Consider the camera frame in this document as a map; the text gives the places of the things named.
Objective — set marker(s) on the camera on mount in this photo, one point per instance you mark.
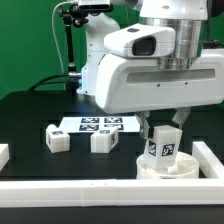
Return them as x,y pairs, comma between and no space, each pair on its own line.
95,5

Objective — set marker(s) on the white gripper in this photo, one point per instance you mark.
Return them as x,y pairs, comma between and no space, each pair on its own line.
135,85

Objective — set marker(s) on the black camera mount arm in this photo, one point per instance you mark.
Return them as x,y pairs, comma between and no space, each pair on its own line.
70,36

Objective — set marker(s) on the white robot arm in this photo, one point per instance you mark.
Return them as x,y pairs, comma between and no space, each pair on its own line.
147,55

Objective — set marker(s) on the white marker sheet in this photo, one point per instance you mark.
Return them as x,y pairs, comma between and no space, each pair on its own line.
91,124

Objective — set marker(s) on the white U-shaped fence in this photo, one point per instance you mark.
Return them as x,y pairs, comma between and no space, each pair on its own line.
83,193

